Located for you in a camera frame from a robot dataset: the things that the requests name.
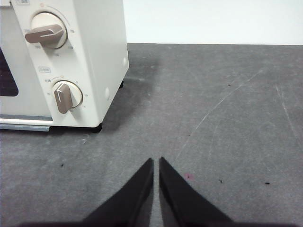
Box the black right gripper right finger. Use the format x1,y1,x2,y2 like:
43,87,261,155
158,156,235,224

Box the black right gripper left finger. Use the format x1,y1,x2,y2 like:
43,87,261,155
82,157,154,224

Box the glass oven door with handle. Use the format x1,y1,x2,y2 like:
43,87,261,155
0,8,53,122

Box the small beige oven knob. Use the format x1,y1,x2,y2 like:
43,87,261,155
51,80,83,114

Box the cream toaster oven body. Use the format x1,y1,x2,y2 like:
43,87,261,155
0,0,130,132

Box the large beige oven knob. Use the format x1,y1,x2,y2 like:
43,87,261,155
25,12,69,50

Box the silver crumb tray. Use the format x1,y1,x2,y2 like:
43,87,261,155
0,123,51,132

